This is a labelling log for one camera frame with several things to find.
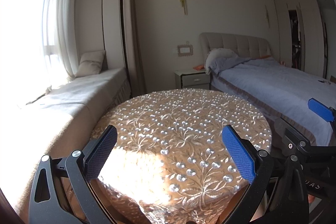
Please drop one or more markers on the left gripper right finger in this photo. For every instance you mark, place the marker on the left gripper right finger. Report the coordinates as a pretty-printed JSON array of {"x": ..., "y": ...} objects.
[{"x": 289, "y": 204}]

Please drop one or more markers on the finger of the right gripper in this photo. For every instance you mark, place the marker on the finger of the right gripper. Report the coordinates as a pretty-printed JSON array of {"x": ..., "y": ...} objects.
[{"x": 324, "y": 112}]

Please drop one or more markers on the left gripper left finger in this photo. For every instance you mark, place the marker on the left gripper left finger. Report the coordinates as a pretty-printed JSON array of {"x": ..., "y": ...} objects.
[{"x": 48, "y": 200}]

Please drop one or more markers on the beige window seat bench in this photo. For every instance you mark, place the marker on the beige window seat bench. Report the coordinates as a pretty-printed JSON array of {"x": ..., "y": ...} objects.
[{"x": 57, "y": 124}]

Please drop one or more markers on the beige wardrobe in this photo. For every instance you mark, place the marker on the beige wardrobe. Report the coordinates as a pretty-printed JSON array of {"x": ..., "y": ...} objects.
[{"x": 303, "y": 34}]

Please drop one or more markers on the grey upholstered bed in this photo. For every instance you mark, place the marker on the grey upholstered bed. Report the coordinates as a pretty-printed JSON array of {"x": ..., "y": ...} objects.
[{"x": 243, "y": 66}]

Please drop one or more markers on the beige embroidered tablecloth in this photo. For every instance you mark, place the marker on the beige embroidered tablecloth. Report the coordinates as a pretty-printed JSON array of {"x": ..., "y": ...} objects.
[{"x": 169, "y": 164}]

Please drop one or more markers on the orange item on nightstand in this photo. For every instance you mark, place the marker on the orange item on nightstand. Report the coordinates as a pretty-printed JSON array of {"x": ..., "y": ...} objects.
[{"x": 199, "y": 67}]

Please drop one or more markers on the beige cushion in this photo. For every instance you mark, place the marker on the beige cushion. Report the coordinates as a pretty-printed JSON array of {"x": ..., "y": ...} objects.
[{"x": 90, "y": 63}]

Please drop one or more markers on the grey bedside nightstand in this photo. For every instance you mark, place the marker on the grey bedside nightstand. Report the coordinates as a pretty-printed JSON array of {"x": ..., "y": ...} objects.
[{"x": 192, "y": 79}]

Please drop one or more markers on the white sheer curtain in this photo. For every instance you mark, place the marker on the white sheer curtain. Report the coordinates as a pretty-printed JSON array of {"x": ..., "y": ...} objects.
[{"x": 58, "y": 35}]

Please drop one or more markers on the framed wall switch panel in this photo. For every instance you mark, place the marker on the framed wall switch panel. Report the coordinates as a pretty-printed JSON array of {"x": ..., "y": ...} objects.
[{"x": 185, "y": 50}]

